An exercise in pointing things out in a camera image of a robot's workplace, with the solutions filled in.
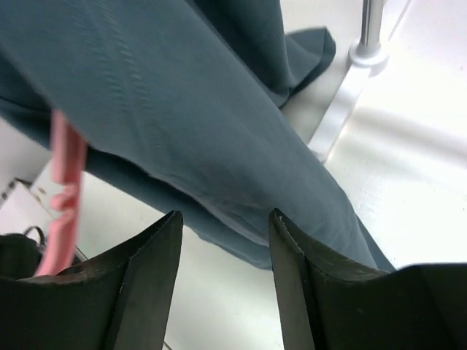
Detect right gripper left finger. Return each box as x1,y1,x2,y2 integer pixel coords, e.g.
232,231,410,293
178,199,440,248
1,211,182,349

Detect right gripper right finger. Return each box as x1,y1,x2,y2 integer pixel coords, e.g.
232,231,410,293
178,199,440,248
269,210,466,349

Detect pink plastic hanger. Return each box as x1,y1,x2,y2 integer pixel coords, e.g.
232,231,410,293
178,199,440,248
35,109,88,276

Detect teal t shirt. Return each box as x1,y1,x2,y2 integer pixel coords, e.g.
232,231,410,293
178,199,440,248
1,1,393,271

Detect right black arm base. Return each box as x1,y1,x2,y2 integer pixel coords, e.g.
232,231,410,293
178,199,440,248
0,226,46,280

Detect white metal clothes rack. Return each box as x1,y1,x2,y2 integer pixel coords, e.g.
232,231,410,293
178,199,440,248
308,0,410,163

